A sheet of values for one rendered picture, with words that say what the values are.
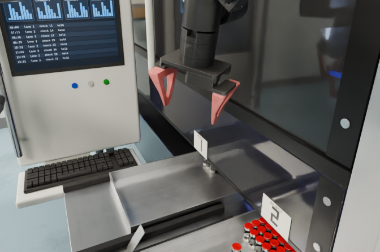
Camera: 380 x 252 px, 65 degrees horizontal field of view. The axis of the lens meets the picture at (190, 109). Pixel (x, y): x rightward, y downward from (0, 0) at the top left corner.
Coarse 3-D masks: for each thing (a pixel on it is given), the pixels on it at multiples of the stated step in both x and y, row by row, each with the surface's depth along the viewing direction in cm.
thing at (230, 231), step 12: (240, 216) 77; (252, 216) 80; (204, 228) 73; (216, 228) 75; (228, 228) 77; (240, 228) 78; (180, 240) 71; (192, 240) 73; (204, 240) 74; (216, 240) 74; (228, 240) 74; (240, 240) 74
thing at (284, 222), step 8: (264, 200) 65; (264, 208) 65; (272, 208) 63; (280, 208) 60; (264, 216) 66; (280, 216) 61; (288, 216) 58; (272, 224) 64; (280, 224) 61; (288, 224) 59; (280, 232) 62; (288, 232) 59
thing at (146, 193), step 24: (144, 168) 100; (168, 168) 103; (192, 168) 103; (120, 192) 91; (144, 192) 91; (168, 192) 91; (192, 192) 91; (216, 192) 91; (144, 216) 82; (168, 216) 78
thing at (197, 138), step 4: (196, 132) 92; (196, 136) 92; (200, 136) 90; (196, 140) 93; (200, 140) 90; (204, 140) 88; (196, 144) 93; (200, 144) 91; (204, 144) 88; (196, 148) 94; (200, 148) 91; (204, 148) 88; (200, 152) 92; (204, 152) 89; (204, 156) 89
